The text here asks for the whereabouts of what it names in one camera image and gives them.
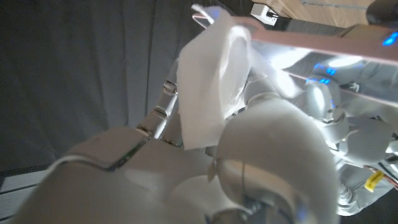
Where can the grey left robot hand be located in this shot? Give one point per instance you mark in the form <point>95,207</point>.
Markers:
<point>384,11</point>

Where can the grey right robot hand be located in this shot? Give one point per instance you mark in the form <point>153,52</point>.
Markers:
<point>264,161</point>

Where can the white power strip box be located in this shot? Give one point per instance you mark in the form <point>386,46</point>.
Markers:
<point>259,12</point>

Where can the black backdrop curtain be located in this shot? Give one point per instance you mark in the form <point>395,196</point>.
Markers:
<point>62,77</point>

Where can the white paper napkin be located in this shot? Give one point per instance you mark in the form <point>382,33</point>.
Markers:
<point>208,77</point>

